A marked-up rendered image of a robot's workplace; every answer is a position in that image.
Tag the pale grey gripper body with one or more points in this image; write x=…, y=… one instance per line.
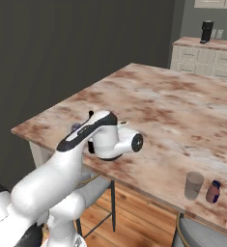
x=122, y=123

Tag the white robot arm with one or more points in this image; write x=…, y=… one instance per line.
x=50, y=180

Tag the dark purple bottle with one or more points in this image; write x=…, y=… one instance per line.
x=75, y=126

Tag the white counter base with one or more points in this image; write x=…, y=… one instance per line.
x=39, y=155

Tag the clear glass cup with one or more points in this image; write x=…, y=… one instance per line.
x=193, y=186

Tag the brown bottle with blue cap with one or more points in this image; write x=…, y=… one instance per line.
x=213, y=192

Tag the grey stool with black legs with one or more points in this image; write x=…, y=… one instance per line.
x=97, y=189

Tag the white cupboard run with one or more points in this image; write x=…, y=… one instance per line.
x=203, y=58

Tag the black coffee machine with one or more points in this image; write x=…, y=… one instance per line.
x=207, y=31

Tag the grey stool with brass rim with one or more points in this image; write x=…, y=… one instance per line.
x=205, y=233

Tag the white wall socket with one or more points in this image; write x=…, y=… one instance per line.
x=220, y=33
x=213, y=33

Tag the white wall cupboard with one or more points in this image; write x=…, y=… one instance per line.
x=214, y=3

